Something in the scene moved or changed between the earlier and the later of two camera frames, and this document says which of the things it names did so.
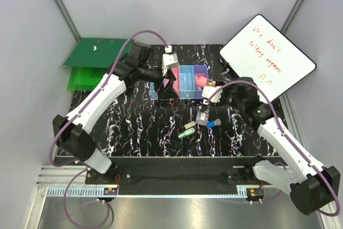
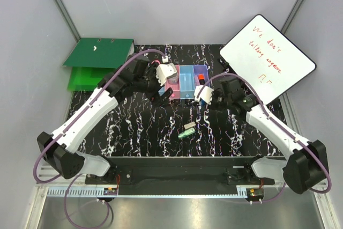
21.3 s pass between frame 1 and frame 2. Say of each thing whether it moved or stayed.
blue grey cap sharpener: moved
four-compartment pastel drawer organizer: stayed
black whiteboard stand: stayed
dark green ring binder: stayed
